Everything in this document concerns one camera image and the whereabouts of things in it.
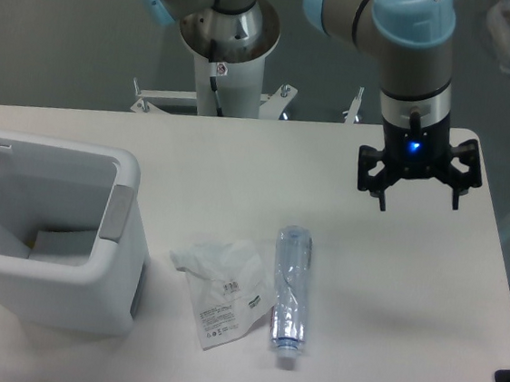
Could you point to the crushed clear plastic bottle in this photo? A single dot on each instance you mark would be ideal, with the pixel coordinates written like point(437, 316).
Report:
point(290, 311)

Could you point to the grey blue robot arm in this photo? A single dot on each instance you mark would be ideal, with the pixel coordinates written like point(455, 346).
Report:
point(410, 39)

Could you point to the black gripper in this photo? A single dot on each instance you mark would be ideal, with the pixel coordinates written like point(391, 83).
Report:
point(419, 155)

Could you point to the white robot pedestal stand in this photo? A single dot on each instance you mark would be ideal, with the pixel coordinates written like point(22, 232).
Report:
point(229, 53)

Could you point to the white trash can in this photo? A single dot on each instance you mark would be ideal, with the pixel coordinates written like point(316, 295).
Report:
point(53, 184)

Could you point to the white plastic wrapper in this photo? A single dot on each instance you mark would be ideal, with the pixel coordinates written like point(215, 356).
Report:
point(231, 289)

